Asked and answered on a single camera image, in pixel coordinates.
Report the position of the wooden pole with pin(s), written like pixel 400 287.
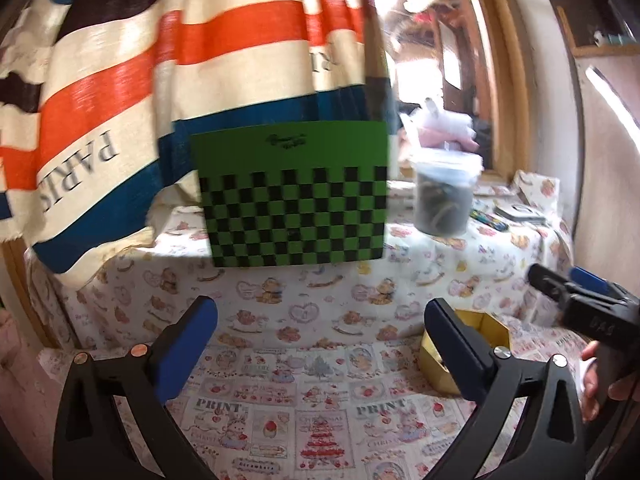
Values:
pixel 375 35

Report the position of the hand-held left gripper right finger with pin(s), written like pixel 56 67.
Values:
pixel 457 352

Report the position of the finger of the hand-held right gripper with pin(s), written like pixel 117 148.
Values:
pixel 592 279
pixel 550 282

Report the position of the wooden wall shelf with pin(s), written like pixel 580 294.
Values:
pixel 600 45

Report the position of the wooden window frame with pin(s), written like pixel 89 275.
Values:
pixel 510 75

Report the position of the printed tablecloth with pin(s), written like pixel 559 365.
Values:
pixel 310 305

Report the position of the person's right hand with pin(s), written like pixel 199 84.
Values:
pixel 592 385

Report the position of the clear plastic jar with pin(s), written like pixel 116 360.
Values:
pixel 442 195

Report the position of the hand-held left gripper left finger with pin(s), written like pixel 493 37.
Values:
pixel 184 355

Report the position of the striped curtain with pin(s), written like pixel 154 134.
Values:
pixel 100 110

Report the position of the green checkered board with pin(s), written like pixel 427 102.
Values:
pixel 295 200

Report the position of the white tube light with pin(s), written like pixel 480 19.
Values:
pixel 612 95

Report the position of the gold octagonal box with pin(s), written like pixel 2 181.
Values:
pixel 435 365

